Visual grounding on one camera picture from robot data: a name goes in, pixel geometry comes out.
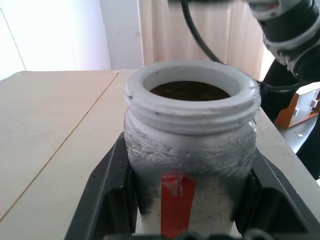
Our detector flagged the white plastic jar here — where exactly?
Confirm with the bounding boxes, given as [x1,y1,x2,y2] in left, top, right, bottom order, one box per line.
[123,60,262,238]

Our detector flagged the red tape strip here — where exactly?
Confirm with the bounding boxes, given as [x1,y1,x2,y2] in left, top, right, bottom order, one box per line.
[160,173,197,234]

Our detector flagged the brown jar contents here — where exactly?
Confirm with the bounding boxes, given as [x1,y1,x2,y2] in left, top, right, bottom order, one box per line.
[149,80,231,102]

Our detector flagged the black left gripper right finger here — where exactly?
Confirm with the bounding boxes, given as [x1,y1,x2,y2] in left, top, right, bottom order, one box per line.
[231,149,315,240]

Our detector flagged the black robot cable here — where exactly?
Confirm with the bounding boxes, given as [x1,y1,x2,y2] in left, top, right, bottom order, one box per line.
[179,0,226,65]

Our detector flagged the orange and white cabinet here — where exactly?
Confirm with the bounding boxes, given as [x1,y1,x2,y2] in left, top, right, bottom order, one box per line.
[274,82,320,130]

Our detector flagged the light wooden panel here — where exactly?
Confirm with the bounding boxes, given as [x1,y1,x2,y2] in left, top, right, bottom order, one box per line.
[138,0,266,81]

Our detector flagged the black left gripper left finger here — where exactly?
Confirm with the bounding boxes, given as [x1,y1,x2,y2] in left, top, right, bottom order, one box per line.
[64,131,139,240]

